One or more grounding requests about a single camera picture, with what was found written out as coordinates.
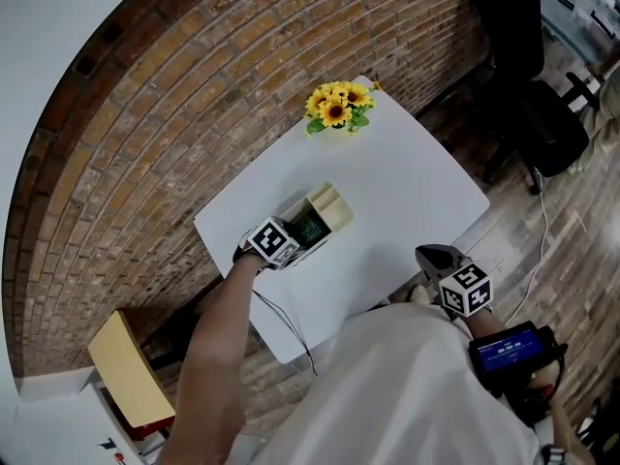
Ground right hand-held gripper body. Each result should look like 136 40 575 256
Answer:
437 262 494 319

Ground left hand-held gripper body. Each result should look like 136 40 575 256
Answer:
232 215 304 271

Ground dark green packet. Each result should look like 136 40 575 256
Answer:
289 209 333 249

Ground cream plastic organizer box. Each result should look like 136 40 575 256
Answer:
278 180 356 266

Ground person's left forearm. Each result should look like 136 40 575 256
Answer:
157 252 270 465

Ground person's right forearm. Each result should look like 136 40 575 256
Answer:
463 307 600 465

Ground red box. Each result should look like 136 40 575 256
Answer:
126 414 176 443

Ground black wrist-mounted screen device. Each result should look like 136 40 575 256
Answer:
467 321 569 426

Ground white folding table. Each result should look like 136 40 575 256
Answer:
193 75 491 365

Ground person's white shirt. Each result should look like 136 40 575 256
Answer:
251 302 542 465

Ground yellow sunflowers in white pot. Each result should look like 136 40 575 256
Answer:
303 79 384 140

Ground black office chair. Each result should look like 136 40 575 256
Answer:
472 0 592 197

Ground yellow wooden side table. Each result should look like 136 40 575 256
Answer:
86 309 177 430

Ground grey desk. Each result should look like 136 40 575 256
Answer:
537 0 620 70

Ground white cabinet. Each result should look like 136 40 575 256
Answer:
0 365 171 465

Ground thin black cable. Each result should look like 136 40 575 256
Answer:
251 288 320 378

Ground white floor cable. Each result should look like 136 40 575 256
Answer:
506 166 552 327

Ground white bag with black handle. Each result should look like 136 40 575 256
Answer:
571 0 620 43

